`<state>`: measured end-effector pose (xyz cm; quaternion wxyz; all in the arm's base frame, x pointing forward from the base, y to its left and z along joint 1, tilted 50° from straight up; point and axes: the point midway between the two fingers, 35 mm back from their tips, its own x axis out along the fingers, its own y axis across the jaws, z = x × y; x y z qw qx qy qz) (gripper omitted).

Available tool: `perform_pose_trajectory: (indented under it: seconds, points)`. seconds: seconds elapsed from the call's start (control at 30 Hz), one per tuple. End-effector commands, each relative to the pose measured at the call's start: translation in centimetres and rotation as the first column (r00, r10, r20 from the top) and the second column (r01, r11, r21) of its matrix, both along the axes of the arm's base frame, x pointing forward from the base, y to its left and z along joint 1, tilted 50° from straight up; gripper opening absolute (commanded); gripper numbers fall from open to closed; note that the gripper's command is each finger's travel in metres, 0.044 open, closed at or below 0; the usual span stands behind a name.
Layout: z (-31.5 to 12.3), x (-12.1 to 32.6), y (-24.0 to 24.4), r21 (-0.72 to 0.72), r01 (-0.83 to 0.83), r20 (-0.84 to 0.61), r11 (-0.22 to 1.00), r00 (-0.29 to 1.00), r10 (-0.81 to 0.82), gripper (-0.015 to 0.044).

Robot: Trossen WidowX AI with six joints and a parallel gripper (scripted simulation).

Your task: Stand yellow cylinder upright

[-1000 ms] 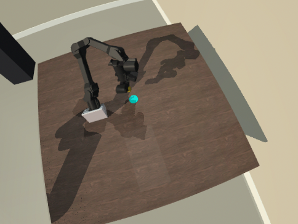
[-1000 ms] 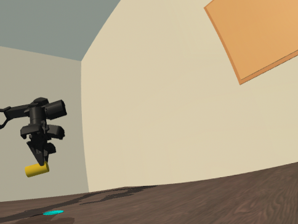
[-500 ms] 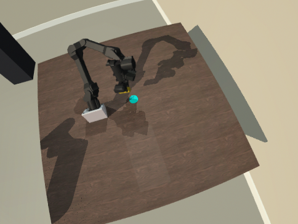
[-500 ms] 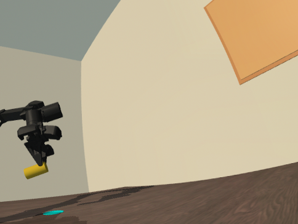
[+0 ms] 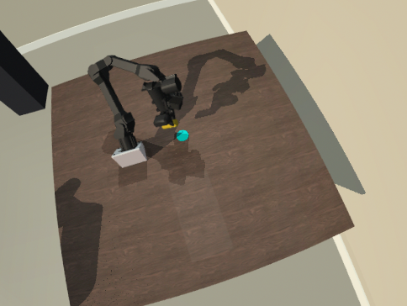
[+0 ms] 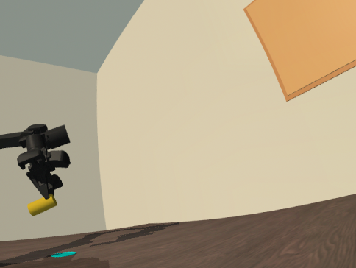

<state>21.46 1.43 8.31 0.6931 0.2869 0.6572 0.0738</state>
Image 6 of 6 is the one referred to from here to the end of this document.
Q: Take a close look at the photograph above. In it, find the yellow tall cylinder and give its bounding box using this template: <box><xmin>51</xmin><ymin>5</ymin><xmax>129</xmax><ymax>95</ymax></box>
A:
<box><xmin>28</xmin><ymin>194</ymin><xmax>57</xmax><ymax>216</ymax></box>

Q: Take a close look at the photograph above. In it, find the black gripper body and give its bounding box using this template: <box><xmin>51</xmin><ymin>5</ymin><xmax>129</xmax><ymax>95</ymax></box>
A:
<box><xmin>17</xmin><ymin>146</ymin><xmax>63</xmax><ymax>190</ymax></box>

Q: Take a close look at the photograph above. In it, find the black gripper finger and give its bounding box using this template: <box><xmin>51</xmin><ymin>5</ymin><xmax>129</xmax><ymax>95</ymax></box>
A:
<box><xmin>48</xmin><ymin>178</ymin><xmax>59</xmax><ymax>196</ymax></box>
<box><xmin>26</xmin><ymin>165</ymin><xmax>51</xmax><ymax>199</ymax></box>

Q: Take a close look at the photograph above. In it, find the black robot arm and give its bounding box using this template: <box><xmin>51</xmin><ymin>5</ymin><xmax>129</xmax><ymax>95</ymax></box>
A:
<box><xmin>0</xmin><ymin>124</ymin><xmax>71</xmax><ymax>170</ymax></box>

